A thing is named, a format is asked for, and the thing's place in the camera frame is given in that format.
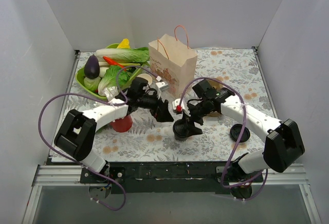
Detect black plastic cup lid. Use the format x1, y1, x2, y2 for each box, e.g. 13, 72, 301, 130
173, 119, 189, 137

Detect black paper coffee cup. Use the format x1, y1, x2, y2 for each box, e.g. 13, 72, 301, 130
173, 119, 191, 141

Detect white paper coffee cup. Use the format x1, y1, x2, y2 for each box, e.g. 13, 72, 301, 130
137, 73, 153, 85

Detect kraft paper takeout bag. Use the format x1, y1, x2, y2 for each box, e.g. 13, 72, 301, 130
148, 34, 197, 98

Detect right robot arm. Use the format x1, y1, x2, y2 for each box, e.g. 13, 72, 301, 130
172, 77, 305, 182

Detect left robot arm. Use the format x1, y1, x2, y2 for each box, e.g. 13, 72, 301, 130
54, 77, 174, 183

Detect green toy lettuce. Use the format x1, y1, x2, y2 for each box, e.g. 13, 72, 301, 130
98, 66, 132, 95

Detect red cup holder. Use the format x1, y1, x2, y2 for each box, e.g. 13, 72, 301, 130
110, 115, 133, 133

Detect brown pulp cup carrier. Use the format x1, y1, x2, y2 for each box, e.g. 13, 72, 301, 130
205, 77, 229, 118

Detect green vegetable tray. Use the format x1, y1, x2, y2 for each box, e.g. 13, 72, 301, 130
76, 42, 150, 100

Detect toy napa cabbage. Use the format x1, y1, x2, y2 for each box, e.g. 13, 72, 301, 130
95, 47, 150, 63

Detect floral patterned table mat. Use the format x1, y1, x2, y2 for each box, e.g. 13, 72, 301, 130
93, 49, 276, 162

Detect purple toy eggplant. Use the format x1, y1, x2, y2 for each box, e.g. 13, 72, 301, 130
84, 55, 100, 79

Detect yellow toy pepper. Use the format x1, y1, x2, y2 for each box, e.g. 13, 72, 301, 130
117, 38, 130, 49

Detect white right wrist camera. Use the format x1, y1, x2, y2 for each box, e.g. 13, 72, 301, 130
172, 99, 183, 114

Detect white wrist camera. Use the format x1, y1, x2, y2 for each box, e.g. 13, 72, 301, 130
172, 99, 183, 114
155, 81, 169, 99

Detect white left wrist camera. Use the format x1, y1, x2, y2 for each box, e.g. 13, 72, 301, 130
155, 81, 169, 99

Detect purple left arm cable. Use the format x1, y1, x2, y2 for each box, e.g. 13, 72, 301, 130
38, 66, 161, 211

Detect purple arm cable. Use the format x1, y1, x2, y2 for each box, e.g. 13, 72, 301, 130
178, 77, 269, 201
38, 66, 161, 211

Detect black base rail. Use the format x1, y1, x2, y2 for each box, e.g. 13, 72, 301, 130
109, 161, 229, 194

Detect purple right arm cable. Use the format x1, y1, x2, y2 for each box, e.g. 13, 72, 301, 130
178, 77, 269, 201

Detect aluminium frame rail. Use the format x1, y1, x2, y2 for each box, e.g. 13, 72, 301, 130
32, 165, 83, 186

